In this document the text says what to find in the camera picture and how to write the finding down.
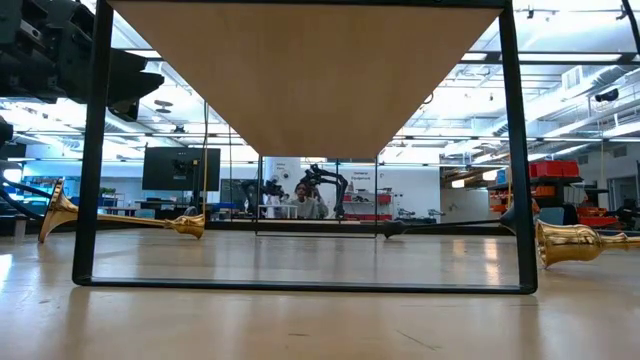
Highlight black candle stick holder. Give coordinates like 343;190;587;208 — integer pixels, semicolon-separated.
382;203;519;240

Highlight black aluminium table frame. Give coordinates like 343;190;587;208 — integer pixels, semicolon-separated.
0;214;516;237

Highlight red storage bins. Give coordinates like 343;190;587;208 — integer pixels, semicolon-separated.
528;159;581;179

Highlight brass candle stick holder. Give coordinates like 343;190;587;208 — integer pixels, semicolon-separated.
37;178;207;245
534;218;640;270

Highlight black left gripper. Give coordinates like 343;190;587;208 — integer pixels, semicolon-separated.
0;0;165;123

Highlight person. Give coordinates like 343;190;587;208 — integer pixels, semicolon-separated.
287;181;330;220

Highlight black background monitor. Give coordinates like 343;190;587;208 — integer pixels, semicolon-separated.
141;146;222;192

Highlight wooden riser shelf black frame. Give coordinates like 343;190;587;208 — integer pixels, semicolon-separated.
71;0;539;295

